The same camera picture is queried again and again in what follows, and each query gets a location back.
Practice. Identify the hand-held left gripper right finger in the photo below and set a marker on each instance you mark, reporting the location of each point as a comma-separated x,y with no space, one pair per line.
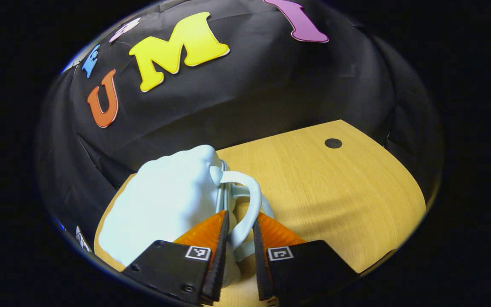
305,268

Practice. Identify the light blue suitcase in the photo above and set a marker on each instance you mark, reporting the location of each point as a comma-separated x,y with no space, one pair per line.
164,200

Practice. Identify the white patterned sheet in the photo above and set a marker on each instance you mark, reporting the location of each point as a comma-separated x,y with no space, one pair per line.
82,239

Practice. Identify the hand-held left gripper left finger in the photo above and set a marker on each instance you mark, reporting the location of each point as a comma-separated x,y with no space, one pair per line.
173,268

